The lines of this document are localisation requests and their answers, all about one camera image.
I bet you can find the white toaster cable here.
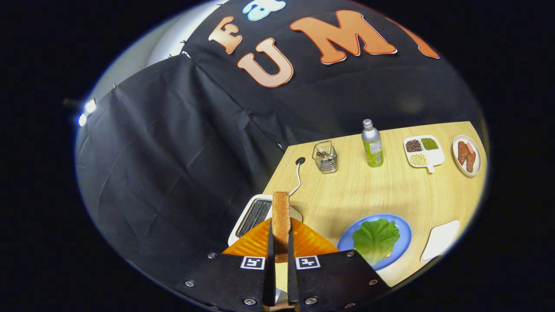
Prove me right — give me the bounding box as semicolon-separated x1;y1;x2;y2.
288;157;306;196

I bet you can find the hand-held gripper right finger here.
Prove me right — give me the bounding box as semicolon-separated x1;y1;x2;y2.
287;218;391;312

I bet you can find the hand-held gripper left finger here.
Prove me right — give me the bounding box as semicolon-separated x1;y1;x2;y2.
173;218;277;312

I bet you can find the wire basket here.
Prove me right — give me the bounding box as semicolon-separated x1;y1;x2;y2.
312;140;339;174

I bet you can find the white divided bean dish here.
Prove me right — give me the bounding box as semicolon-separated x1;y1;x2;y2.
403;135;446;174

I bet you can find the browned toast slice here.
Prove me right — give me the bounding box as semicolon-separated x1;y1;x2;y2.
271;192;292;263

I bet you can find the black backdrop cloth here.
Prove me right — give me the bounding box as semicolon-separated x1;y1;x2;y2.
75;0;486;299

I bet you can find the small ceiling light panel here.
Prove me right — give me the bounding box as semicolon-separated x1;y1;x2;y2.
78;99;97;127

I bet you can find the white toaster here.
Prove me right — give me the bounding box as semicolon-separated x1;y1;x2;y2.
228;194;303;247

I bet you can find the white square plate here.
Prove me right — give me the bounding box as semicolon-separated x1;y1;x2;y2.
420;220;460;263

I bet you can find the green label metal bottle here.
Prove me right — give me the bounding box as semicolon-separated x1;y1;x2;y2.
361;119;384;168

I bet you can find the blue plate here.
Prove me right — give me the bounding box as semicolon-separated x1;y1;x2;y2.
336;213;412;271

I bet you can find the white oval plate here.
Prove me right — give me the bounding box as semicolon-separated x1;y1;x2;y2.
452;135;482;178

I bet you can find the green lettuce leaf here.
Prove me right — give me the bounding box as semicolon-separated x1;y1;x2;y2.
352;218;401;267

